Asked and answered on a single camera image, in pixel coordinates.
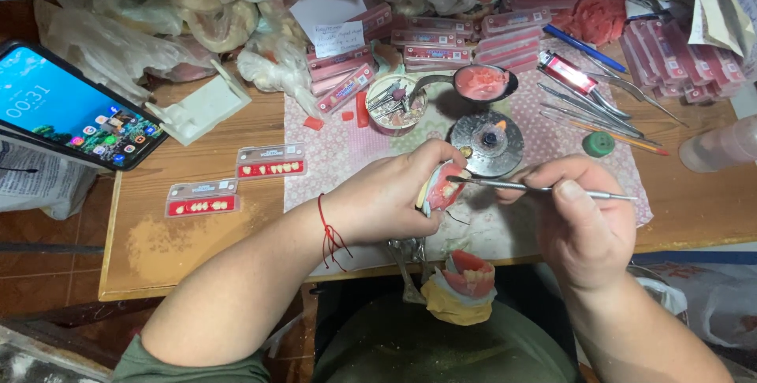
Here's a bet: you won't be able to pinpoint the red string bracelet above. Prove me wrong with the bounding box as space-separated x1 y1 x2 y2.
317 194 354 273

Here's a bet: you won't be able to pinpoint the person's left hand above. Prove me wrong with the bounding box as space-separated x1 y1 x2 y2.
322 138 468 248

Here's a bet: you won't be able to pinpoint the black smartphone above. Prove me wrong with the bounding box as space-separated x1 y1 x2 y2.
0 39 170 172

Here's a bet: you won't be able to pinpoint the white handwritten paper note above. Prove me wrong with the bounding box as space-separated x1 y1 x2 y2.
313 20 366 59

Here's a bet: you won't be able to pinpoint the person's right hand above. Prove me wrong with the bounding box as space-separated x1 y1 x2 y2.
496 154 640 293

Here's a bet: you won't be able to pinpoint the metal dental forceps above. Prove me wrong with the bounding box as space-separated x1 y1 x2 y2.
537 82 634 121

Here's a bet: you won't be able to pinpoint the clear tooth card box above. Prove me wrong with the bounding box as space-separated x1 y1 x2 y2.
164 178 240 219
235 143 308 180

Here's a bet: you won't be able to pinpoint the clear plastic bag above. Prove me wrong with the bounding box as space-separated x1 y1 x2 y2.
626 261 757 363

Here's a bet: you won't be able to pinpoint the red transparent lighter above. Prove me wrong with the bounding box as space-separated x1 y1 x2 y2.
537 50 600 96

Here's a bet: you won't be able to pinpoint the person's green shirt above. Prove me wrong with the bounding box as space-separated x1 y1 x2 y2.
111 291 583 383

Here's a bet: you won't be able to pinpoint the metal tweezers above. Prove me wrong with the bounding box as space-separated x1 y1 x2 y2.
585 71 690 129

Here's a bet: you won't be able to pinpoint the pile of pink tooth boxes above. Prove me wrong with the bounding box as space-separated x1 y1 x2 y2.
306 0 586 115

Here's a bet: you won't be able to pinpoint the blue pen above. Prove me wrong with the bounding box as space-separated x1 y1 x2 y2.
542 23 629 74

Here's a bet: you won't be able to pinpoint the printed paper bag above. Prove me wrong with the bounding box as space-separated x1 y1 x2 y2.
0 138 99 222

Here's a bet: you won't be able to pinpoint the metal wax carving tool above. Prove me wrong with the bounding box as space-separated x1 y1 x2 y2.
445 175 639 202

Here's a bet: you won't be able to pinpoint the heap of pink wax pieces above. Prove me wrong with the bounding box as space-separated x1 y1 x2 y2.
552 0 628 47

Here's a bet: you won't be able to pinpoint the heap of bagged plaster casts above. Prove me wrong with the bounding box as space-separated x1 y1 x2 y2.
34 0 308 118

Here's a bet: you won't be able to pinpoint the cup of dental burs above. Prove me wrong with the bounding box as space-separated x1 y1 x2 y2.
365 73 428 137

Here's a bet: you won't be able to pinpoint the metal ladle with pink wax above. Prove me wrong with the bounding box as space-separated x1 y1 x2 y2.
407 64 520 105

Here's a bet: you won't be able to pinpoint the green round cap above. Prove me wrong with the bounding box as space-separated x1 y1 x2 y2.
582 131 616 158

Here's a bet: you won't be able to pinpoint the thin metal dental instrument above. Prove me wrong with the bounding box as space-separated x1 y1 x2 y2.
539 102 647 139

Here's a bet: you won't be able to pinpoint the wax dentures on yellow cast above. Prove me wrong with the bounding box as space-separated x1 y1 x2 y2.
420 249 498 327

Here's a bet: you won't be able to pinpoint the pink patterned cloth mat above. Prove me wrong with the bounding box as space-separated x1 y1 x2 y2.
283 39 655 280

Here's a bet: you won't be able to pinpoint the round metal spirit burner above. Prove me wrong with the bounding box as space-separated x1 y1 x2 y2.
449 110 525 178

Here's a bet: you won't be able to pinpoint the white plastic holder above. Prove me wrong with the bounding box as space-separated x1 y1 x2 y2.
144 60 253 147

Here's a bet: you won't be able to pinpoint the row of pink tooth cards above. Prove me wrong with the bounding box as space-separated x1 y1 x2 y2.
617 19 748 104

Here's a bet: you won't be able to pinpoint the clear plastic bottle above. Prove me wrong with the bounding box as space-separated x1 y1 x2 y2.
678 113 757 175

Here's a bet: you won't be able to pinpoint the pink wax denture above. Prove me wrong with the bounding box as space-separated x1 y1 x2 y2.
416 161 474 219

